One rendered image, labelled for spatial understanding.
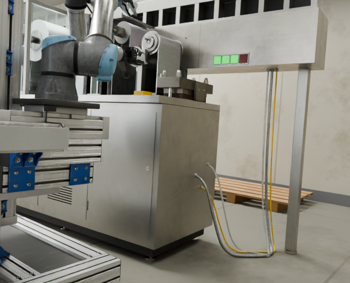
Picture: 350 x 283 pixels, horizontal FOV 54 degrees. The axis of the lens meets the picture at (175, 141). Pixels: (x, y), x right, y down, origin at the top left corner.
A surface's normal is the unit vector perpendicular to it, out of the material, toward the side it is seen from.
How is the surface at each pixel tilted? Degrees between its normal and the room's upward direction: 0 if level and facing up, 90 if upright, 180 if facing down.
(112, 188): 90
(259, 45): 90
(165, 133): 90
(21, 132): 90
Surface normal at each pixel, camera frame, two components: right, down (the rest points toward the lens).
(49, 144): 0.77, 0.08
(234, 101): -0.63, 0.00
